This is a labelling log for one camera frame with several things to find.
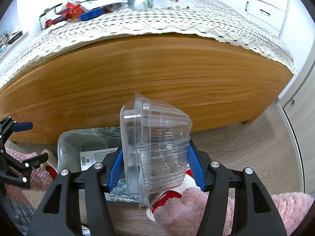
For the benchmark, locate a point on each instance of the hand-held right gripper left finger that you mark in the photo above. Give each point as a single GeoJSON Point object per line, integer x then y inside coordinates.
{"type": "Point", "coordinates": [115, 169]}

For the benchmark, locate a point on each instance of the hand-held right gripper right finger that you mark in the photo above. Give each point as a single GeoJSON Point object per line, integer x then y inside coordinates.
{"type": "Point", "coordinates": [196, 169]}

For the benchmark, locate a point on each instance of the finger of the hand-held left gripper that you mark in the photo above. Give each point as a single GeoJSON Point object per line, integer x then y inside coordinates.
{"type": "Point", "coordinates": [23, 126]}
{"type": "Point", "coordinates": [37, 159]}

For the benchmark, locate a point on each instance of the white printed milk carton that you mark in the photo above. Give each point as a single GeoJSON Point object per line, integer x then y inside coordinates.
{"type": "Point", "coordinates": [93, 158]}

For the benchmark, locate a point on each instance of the butterfly print trash bin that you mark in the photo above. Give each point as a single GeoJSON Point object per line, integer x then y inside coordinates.
{"type": "Point", "coordinates": [108, 135]}

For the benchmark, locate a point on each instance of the clear plastic clamshell box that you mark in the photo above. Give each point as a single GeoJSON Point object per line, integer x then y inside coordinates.
{"type": "Point", "coordinates": [157, 140]}

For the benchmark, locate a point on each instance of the crinkled red snack wrapper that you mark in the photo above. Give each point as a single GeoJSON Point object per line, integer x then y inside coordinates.
{"type": "Point", "coordinates": [53, 22]}

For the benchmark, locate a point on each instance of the red and white snack bag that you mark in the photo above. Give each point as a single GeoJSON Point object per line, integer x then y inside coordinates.
{"type": "Point", "coordinates": [73, 8]}

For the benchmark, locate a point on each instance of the blue ribbed jar lid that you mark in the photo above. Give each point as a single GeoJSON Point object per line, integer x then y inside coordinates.
{"type": "Point", "coordinates": [91, 15]}

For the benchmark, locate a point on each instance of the clear bottle with white cap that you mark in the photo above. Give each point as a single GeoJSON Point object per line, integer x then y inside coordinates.
{"type": "Point", "coordinates": [142, 3]}

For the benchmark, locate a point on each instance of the white perforated slipper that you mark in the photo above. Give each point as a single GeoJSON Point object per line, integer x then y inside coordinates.
{"type": "Point", "coordinates": [189, 183]}
{"type": "Point", "coordinates": [53, 158]}

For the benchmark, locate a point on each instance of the pink shaggy rug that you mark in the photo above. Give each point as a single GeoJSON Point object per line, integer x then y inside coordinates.
{"type": "Point", "coordinates": [17, 154]}

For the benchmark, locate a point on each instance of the person's pink-trousered right leg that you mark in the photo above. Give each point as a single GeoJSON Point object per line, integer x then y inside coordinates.
{"type": "Point", "coordinates": [177, 213]}

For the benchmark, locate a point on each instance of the grey plaid cloth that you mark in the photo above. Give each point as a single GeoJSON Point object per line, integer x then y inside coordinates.
{"type": "Point", "coordinates": [19, 211]}

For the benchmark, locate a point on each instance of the black box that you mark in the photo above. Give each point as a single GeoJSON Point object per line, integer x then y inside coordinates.
{"type": "Point", "coordinates": [16, 36]}

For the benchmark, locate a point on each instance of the wooden bed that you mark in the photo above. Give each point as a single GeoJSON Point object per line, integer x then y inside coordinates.
{"type": "Point", "coordinates": [147, 78]}

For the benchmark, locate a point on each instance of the beige door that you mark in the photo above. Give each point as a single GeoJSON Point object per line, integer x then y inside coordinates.
{"type": "Point", "coordinates": [302, 118]}

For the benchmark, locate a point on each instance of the black bedside rack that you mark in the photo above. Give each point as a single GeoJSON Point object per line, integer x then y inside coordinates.
{"type": "Point", "coordinates": [50, 10]}

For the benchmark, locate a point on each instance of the checkered lace-trimmed bedspread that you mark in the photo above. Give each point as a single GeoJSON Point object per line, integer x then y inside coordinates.
{"type": "Point", "coordinates": [196, 19]}

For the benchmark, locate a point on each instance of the white wardrobe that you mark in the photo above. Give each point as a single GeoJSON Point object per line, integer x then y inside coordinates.
{"type": "Point", "coordinates": [233, 0]}

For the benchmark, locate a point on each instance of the white wardrobe drawer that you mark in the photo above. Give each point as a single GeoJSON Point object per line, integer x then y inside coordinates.
{"type": "Point", "coordinates": [275, 9]}

